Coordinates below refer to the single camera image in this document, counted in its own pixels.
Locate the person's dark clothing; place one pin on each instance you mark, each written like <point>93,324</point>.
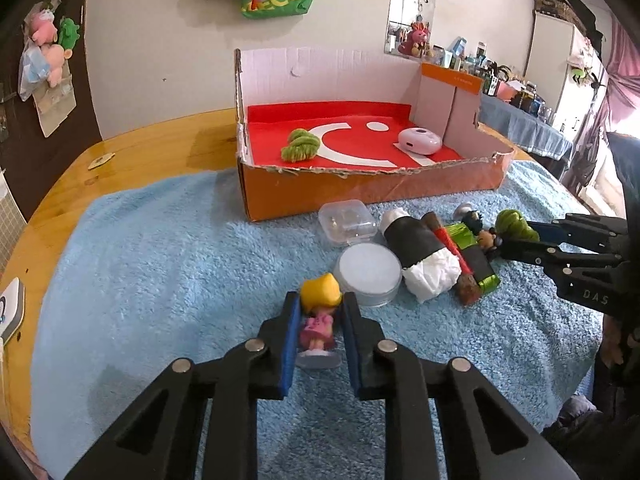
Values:
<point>595,440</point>

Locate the green plush toy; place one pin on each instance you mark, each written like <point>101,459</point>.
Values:
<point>69,34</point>

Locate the red printed plastic bag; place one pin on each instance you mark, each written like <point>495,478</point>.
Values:
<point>360,125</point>

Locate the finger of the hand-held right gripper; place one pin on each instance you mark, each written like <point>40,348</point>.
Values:
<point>547,231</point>
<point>525,250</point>

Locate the white round device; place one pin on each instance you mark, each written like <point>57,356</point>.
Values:
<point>420,141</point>

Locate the green scrunchie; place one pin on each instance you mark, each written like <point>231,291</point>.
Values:
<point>300,145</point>
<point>515,222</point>

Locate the orange and white cardboard box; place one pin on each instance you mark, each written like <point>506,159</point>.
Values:
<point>350,190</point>

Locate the blond doll figurine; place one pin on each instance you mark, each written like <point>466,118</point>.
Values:
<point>320,330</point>

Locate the blue-clothed side table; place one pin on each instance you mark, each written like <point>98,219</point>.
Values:
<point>520,125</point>

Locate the clear bag with paper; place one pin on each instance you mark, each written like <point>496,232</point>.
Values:
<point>55,110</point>

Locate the blue fluffy towel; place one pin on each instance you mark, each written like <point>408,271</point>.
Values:
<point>175,270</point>

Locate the white grid panel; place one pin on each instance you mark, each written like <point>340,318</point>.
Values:
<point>10,225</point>

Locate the round white-lid container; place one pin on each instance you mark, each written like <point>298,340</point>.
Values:
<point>367,270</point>

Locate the pink curtain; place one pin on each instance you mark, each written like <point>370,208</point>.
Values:
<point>622,80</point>

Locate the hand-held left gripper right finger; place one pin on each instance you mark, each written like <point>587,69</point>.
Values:
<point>352,345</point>

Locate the pink plush doll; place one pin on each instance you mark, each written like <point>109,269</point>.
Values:
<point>52,62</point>

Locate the green packet with black band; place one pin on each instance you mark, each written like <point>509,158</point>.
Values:
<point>480,265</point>

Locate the pink dragon plush toy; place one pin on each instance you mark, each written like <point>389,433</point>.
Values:
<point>419,37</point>

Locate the white flat device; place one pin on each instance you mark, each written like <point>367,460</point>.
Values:
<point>11,310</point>

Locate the woven basket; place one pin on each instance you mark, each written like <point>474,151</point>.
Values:
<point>560,7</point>

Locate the small paper tag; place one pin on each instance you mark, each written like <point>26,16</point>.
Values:
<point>100,161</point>

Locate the white wardrobe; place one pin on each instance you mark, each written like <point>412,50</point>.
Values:
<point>550,70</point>

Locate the row of cosmetic bottles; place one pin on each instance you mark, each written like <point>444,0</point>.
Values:
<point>480,67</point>

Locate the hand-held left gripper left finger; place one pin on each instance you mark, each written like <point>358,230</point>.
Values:
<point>290,340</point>

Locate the clear plastic small box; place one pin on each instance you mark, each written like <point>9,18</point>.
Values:
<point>347,220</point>

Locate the black-wrapped white tissue roll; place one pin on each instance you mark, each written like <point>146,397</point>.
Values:
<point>415,240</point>

